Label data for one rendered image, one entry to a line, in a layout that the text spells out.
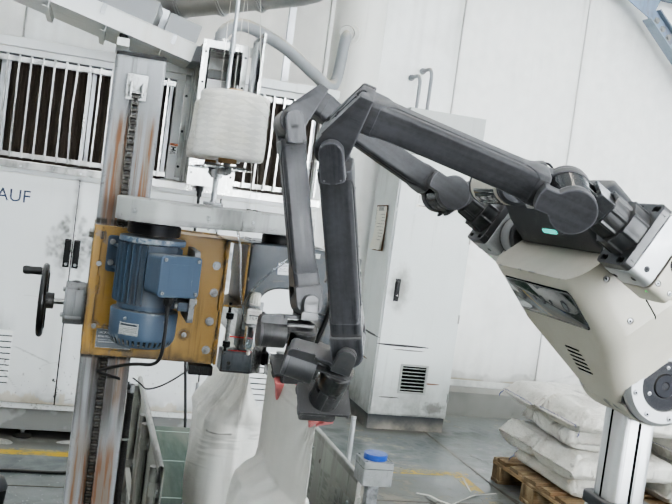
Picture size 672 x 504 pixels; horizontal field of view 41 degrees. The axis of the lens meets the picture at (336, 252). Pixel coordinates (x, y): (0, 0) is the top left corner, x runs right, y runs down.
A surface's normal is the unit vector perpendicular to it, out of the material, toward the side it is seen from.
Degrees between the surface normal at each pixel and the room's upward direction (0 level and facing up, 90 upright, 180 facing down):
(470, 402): 90
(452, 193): 85
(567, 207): 115
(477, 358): 90
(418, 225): 90
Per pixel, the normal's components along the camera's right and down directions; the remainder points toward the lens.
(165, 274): 0.64, 0.12
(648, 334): 0.47, 0.53
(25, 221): 0.26, 0.08
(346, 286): -0.05, 0.46
